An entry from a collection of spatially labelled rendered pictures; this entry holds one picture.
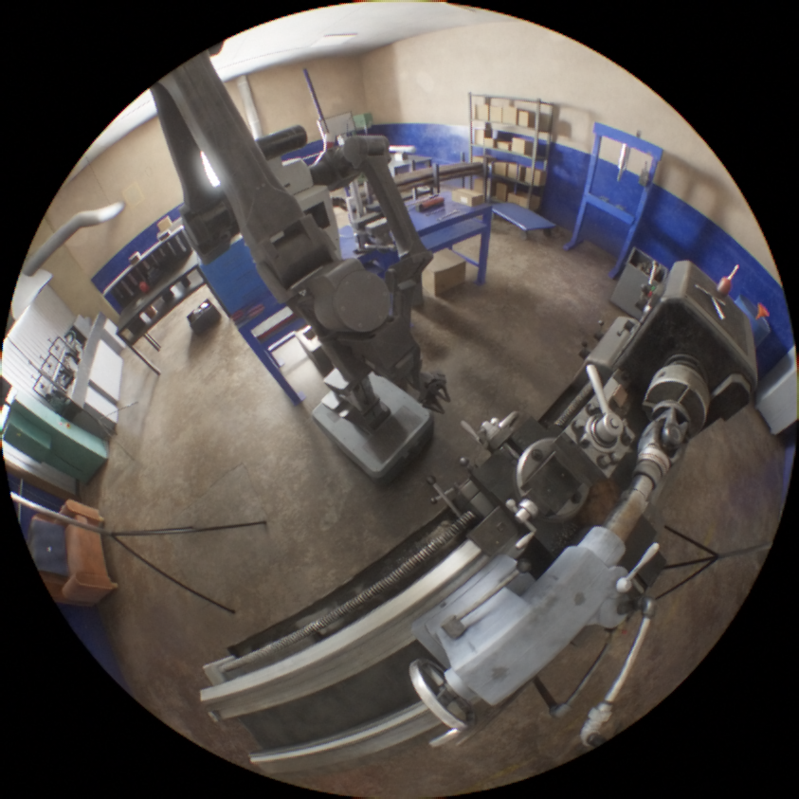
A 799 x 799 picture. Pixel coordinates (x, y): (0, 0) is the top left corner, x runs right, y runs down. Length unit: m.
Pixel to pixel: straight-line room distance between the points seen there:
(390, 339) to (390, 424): 1.38
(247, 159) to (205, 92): 0.11
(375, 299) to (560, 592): 0.60
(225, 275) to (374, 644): 1.80
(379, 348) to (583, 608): 0.62
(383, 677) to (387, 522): 0.98
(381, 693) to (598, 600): 0.80
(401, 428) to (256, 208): 1.45
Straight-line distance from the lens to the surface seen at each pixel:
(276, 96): 7.16
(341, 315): 0.24
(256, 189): 0.32
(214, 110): 0.36
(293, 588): 1.95
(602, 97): 4.59
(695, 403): 1.05
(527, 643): 0.63
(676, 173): 4.34
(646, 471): 0.84
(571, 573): 0.64
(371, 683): 1.16
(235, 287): 1.76
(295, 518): 1.93
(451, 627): 0.69
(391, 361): 0.26
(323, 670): 1.06
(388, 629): 0.94
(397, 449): 1.56
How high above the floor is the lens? 1.72
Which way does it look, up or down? 59 degrees down
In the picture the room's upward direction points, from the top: 12 degrees counter-clockwise
